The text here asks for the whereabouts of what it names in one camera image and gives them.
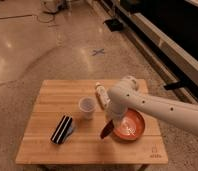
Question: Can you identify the red chili pepper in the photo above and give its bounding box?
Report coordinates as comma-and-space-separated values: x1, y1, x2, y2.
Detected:
100, 120, 114, 139

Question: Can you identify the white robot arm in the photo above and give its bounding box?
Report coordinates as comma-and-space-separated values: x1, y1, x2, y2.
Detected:
107, 76, 198, 137

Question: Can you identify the orange ceramic bowl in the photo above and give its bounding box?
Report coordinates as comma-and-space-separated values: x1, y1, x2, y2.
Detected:
113, 109, 145, 141

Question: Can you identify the white plastic cup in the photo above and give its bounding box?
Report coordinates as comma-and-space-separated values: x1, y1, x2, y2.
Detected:
78, 97, 96, 120

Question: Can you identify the wooden table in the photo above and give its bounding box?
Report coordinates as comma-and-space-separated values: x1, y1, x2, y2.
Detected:
16, 80, 168, 164

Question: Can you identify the black white striped eraser block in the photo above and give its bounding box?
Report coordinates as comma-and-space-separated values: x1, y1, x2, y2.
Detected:
50, 115, 74, 144

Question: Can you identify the black floor mat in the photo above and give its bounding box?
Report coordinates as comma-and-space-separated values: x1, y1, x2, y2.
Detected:
104, 19, 123, 32

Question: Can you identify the white machine base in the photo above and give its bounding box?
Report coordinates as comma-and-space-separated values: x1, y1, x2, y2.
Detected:
40, 0, 67, 14

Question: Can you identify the long white counter ledge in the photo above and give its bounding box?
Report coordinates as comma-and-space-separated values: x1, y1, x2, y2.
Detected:
105, 0, 198, 96

